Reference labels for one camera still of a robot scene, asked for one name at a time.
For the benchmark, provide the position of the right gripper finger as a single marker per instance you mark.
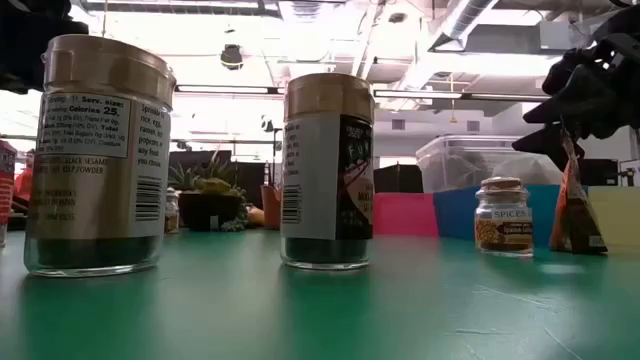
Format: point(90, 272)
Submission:
point(555, 112)
point(550, 142)

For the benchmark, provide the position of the yellow-green plastic bin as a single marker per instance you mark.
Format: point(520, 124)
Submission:
point(620, 215)

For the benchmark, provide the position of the black box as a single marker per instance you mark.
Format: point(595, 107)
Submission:
point(397, 179)

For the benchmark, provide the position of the grey rectangular air duct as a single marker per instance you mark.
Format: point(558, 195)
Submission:
point(505, 37)

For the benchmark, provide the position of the yellow hanging ceiling pendant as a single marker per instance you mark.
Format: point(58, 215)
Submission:
point(452, 119)

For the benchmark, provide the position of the long ceiling light bar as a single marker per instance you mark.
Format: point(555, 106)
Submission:
point(450, 95)
point(225, 89)

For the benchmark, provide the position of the green table mat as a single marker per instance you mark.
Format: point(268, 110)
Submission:
point(320, 310)

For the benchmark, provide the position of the blue plastic bin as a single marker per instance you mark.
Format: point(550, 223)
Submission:
point(455, 215)

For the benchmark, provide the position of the taco seasoning packet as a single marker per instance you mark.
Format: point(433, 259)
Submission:
point(575, 215)

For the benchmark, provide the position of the crumpled grey wrappers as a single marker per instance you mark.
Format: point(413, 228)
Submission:
point(525, 172)

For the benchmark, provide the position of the pink plastic bin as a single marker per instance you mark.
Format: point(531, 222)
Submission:
point(405, 215)

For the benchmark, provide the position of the round silver air duct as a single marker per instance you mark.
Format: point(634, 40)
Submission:
point(465, 17)

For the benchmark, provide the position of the person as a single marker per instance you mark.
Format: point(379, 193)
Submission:
point(24, 182)

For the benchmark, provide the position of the orange plastic bin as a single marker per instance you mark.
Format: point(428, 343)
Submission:
point(271, 207)

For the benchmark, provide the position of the corrugated ceiling duct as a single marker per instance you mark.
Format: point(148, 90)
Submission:
point(305, 9)

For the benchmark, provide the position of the clear plastic storage container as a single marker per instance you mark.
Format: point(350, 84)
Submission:
point(450, 165)

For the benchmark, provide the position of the black aluminium table frame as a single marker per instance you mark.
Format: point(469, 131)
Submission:
point(16, 222)

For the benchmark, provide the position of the black ceiling dome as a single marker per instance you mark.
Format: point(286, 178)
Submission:
point(231, 56)

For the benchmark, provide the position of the small glass spice jar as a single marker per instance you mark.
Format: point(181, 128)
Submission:
point(502, 225)
point(171, 210)

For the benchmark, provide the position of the succulent plant in black pot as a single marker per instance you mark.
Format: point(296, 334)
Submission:
point(210, 205)

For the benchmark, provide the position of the furikake jar gold lid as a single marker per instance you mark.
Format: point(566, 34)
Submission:
point(320, 175)
point(100, 165)

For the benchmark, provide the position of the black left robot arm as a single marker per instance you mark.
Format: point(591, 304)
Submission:
point(30, 45)

